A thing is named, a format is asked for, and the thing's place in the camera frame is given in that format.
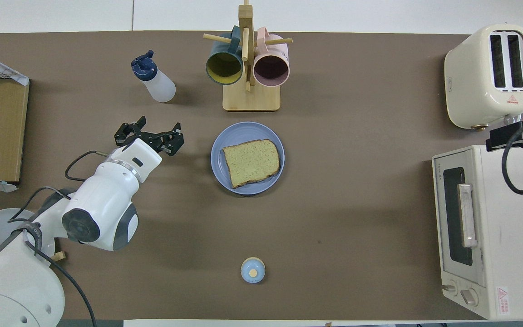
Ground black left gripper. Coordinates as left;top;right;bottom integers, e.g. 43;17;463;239
114;116;185;156

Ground clear squeeze bottle blue cap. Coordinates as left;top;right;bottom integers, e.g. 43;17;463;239
131;50;176;103

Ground toasted bread slice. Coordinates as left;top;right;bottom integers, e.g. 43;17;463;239
222;139;281;189

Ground blue round plate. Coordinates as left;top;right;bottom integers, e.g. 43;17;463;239
210;121;285;196

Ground cream two-slot toaster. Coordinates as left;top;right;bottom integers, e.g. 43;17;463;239
444;24;523;131

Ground dark teal mug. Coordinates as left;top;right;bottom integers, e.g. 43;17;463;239
205;25;244;86

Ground wooden mug tree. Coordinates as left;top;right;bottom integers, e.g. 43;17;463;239
203;0;293;112

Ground white toaster oven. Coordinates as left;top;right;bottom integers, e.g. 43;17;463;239
432;144;523;321

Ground pink mug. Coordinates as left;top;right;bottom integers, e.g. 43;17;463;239
253;27;290;88

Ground brown table mat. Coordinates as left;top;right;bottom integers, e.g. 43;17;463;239
0;30;523;321

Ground small blue bell wooden knob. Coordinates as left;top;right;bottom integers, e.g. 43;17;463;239
241;257;266;284

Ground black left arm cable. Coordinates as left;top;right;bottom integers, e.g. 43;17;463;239
0;150;109;327

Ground black wire basket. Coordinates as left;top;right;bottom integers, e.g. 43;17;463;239
0;64;22;81

